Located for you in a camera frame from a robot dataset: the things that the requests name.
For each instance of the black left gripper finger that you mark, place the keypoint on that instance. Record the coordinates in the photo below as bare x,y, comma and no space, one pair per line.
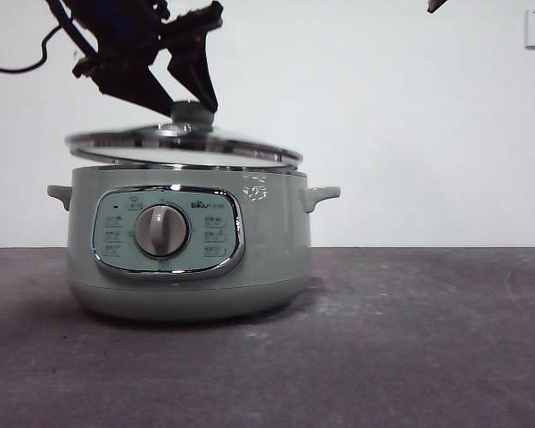
198,67
129,80

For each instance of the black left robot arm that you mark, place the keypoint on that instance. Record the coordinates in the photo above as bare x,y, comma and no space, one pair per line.
129,24

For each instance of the pale green electric cooking pot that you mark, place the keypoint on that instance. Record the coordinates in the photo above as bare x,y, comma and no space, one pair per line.
272,249

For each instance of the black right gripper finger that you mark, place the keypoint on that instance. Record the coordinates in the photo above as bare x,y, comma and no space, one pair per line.
437,4

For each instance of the glass lid with green knob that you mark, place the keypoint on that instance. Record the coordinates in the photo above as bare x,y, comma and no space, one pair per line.
191,117

